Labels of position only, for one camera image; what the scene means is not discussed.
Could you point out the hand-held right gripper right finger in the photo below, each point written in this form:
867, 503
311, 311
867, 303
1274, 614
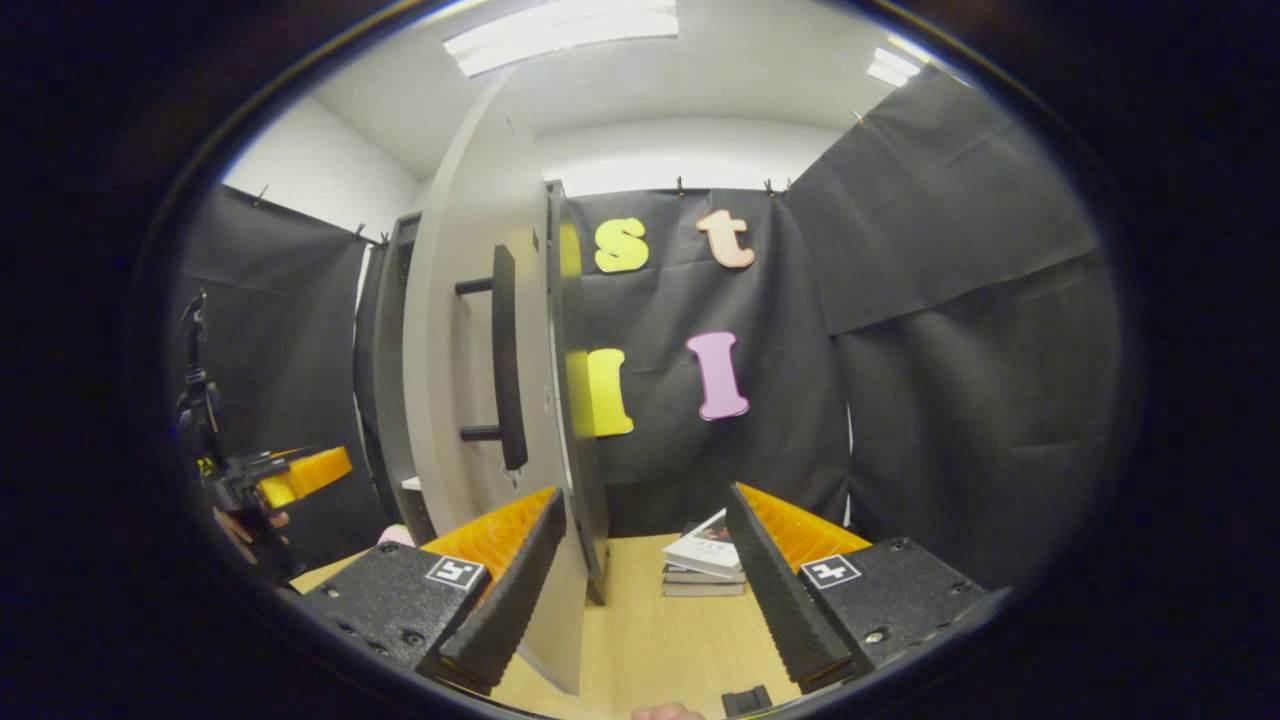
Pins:
785, 600

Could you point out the black backdrop cloth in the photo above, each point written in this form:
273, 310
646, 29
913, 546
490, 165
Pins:
950, 400

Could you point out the small ceiling light panel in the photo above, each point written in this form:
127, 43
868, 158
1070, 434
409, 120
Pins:
893, 67

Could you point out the grey cabinet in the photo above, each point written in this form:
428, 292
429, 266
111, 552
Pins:
385, 400

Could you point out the beige cabinet door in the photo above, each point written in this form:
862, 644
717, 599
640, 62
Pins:
450, 350

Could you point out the grey book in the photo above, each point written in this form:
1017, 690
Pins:
700, 590
700, 577

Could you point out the white cover book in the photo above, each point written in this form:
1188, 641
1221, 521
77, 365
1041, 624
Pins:
705, 545

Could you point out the pink soft toy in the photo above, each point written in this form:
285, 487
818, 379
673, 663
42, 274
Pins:
397, 537

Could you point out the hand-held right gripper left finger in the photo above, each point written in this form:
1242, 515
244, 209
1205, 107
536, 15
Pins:
510, 600

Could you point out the long ceiling light panel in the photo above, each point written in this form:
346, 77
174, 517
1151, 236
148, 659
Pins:
560, 30

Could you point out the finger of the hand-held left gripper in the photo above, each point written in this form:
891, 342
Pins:
310, 473

